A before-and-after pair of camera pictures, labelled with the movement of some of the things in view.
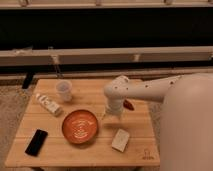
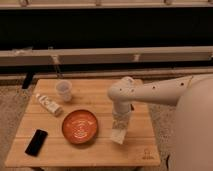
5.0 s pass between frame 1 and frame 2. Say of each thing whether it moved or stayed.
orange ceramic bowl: stayed
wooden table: stayed
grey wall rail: stayed
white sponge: moved
